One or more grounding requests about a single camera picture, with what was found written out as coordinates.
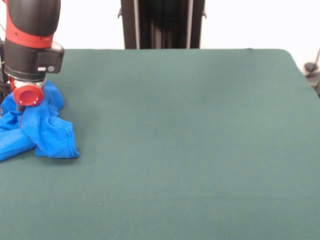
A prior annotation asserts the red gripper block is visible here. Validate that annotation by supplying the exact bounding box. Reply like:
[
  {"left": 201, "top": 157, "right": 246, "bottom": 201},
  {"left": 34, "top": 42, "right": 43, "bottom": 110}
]
[{"left": 7, "top": 77, "right": 44, "bottom": 115}]

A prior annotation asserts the blue shirt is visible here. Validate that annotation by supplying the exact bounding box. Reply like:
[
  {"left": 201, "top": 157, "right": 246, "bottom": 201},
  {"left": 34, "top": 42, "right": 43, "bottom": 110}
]
[{"left": 0, "top": 79, "right": 81, "bottom": 162}]

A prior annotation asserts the dark green table cloth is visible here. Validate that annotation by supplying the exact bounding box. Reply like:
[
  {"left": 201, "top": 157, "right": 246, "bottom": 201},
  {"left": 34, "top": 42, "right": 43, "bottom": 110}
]
[{"left": 0, "top": 48, "right": 320, "bottom": 240}]

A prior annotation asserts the black cable bundle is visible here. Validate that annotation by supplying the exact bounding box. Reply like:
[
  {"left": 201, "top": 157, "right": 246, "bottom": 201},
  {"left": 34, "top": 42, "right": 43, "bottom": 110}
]
[{"left": 0, "top": 74, "right": 12, "bottom": 100}]

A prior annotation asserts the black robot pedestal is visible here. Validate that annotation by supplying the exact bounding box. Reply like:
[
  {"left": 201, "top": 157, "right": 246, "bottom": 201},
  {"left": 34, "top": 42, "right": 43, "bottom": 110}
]
[{"left": 117, "top": 0, "right": 208, "bottom": 50}]

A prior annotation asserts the black plug with cable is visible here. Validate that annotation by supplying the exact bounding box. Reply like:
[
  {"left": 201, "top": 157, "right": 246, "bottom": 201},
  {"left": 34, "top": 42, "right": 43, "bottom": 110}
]
[{"left": 303, "top": 62, "right": 320, "bottom": 98}]

